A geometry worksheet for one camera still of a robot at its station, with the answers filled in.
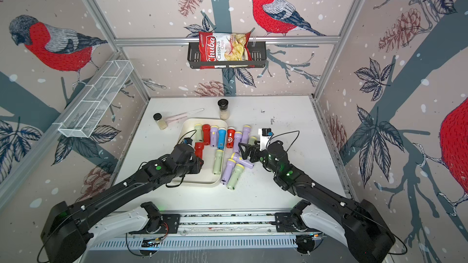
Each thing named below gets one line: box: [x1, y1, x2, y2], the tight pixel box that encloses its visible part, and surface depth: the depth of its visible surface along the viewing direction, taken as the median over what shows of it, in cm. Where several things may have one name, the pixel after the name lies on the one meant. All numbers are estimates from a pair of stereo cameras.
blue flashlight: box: [216, 128, 227, 150], surface depth 100 cm
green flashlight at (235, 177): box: [226, 163, 245, 190], surface depth 86 cm
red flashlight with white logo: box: [226, 126, 236, 149], surface depth 99 cm
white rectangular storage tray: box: [179, 118, 228, 145], surface depth 105 cm
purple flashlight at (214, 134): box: [209, 125, 219, 148], surface depth 100 cm
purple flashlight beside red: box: [233, 131, 243, 153], surface depth 100 cm
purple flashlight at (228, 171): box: [220, 158, 237, 186], surface depth 87 cm
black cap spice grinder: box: [217, 98, 230, 120], surface depth 106 cm
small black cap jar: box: [152, 112, 168, 131], surface depth 102 cm
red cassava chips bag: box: [198, 31, 255, 70], surface depth 89 cm
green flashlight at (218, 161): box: [213, 149, 224, 175], surface depth 89 cm
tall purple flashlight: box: [240, 124, 252, 144], surface depth 102 cm
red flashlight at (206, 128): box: [202, 124, 211, 146], surface depth 103 cm
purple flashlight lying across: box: [230, 152, 255, 170], surface depth 90 cm
